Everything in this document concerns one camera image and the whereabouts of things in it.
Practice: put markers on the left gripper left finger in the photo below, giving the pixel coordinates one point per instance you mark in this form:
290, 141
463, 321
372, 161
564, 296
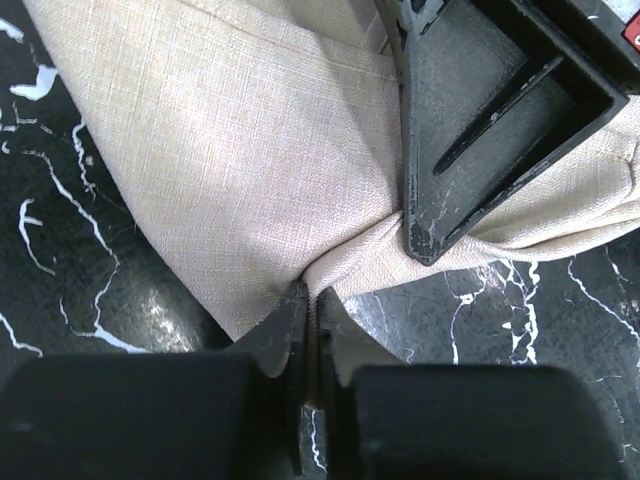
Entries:
228, 414

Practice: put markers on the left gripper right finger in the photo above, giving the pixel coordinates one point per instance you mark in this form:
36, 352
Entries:
386, 419

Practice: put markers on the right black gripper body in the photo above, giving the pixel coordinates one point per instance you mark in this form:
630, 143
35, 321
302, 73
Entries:
592, 50

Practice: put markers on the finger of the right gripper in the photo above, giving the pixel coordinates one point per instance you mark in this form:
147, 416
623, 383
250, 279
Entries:
479, 118

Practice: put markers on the beige cloth napkin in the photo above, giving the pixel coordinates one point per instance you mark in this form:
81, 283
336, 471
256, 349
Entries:
256, 142

